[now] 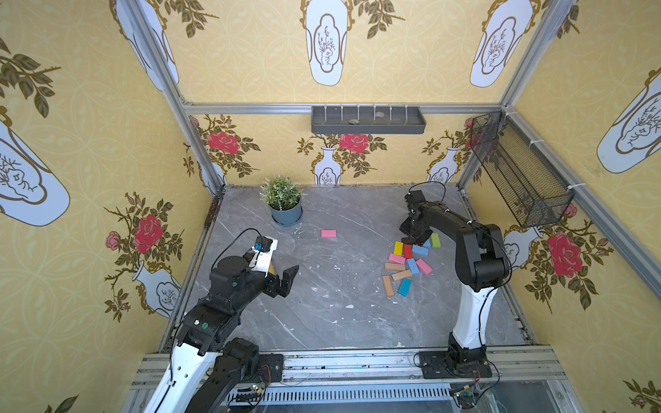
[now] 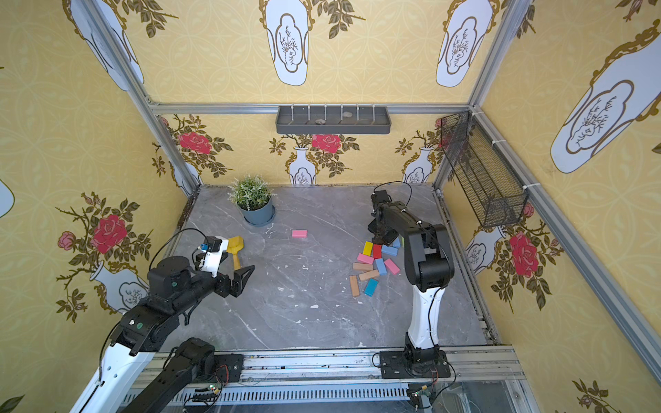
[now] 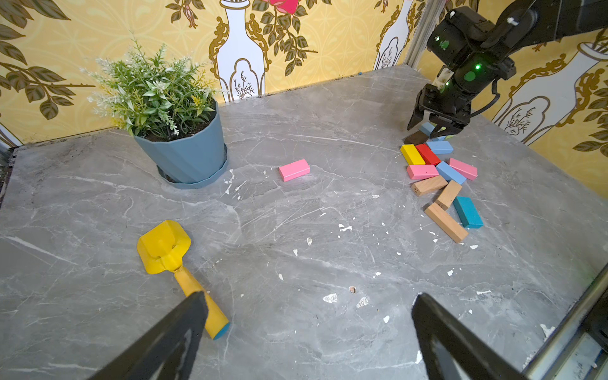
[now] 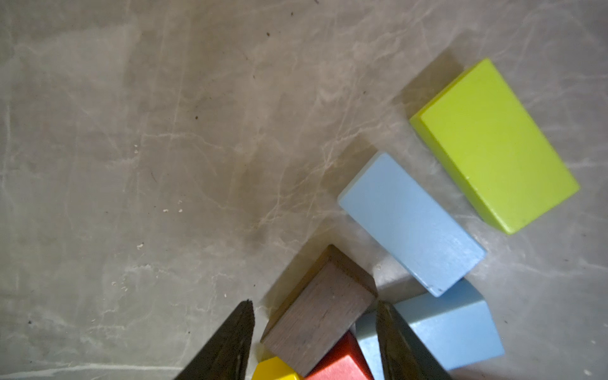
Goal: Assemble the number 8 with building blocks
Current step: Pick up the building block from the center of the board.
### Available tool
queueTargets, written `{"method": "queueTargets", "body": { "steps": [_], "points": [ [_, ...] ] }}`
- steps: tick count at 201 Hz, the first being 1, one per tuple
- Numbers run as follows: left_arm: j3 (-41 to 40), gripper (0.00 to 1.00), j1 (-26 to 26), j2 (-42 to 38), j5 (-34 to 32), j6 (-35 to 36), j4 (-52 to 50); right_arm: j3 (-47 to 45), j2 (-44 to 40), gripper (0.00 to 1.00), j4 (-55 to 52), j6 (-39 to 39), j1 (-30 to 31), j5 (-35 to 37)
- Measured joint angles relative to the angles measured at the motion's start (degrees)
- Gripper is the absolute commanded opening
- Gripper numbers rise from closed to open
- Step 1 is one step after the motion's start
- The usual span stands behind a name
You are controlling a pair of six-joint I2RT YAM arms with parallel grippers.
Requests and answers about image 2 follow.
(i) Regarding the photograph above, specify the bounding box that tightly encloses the wooden block lower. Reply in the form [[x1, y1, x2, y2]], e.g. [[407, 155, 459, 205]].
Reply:
[[349, 275, 361, 297]]

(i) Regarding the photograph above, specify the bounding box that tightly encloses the teal block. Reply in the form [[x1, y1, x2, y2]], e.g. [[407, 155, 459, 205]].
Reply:
[[364, 279, 379, 297]]

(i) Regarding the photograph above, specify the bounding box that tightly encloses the light blue block lower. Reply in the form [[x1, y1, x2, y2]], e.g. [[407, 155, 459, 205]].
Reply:
[[375, 258, 387, 276]]

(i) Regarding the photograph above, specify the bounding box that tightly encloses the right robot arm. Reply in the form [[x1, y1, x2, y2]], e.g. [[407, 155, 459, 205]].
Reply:
[[368, 190, 455, 377]]

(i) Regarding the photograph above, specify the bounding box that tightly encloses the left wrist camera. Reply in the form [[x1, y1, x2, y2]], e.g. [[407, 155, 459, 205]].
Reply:
[[193, 237, 229, 277]]

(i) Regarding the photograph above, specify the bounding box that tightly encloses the potted green plant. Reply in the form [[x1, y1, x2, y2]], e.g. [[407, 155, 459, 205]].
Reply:
[[229, 176, 275, 227]]

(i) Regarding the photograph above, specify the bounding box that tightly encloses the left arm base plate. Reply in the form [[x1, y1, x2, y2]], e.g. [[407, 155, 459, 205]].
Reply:
[[208, 353, 244, 385]]

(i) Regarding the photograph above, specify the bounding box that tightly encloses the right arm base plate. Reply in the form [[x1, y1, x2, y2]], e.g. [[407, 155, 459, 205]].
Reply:
[[378, 346, 453, 380]]

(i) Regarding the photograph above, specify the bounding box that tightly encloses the yellow block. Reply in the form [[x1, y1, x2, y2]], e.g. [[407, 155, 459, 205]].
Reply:
[[363, 242, 374, 256]]

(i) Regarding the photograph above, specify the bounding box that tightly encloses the grey wall shelf tray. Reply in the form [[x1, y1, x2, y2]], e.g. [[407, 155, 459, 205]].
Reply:
[[275, 104, 392, 135]]

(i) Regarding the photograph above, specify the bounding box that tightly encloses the left circuit board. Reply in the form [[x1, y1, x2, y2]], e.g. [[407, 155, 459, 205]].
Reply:
[[189, 385, 223, 405]]

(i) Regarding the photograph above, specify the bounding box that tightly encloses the right circuit board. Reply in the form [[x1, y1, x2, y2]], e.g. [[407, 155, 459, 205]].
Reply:
[[406, 384, 435, 412]]

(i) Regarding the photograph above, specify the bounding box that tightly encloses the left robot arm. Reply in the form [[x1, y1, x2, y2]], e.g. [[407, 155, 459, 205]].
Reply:
[[72, 256, 255, 412]]

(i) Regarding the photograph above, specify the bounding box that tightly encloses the circuit board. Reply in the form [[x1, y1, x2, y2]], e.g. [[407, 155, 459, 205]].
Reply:
[[406, 384, 435, 412], [189, 385, 223, 405]]

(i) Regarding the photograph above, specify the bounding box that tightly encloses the wooden block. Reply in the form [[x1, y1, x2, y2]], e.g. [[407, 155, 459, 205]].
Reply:
[[353, 263, 374, 272], [358, 270, 380, 282], [349, 275, 361, 297]]

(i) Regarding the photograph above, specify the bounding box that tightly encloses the light blue block middle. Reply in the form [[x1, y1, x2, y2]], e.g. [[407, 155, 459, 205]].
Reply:
[[381, 245, 399, 256]]

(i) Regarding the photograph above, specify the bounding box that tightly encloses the wooden block middle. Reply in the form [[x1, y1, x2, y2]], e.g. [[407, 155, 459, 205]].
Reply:
[[358, 270, 380, 282]]

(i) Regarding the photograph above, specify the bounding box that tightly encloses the black wire mesh basket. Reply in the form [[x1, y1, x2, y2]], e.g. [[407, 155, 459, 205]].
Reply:
[[440, 112, 528, 228]]

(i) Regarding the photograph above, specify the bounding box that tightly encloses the aluminium front rail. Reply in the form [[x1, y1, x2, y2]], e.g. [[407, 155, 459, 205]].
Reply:
[[120, 346, 539, 412]]

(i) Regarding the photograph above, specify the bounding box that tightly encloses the yellow toy shovel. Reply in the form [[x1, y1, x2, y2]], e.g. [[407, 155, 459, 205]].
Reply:
[[227, 236, 244, 270]]

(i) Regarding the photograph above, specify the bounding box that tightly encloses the wooden block upper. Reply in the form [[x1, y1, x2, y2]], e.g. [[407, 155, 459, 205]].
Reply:
[[353, 263, 374, 272]]

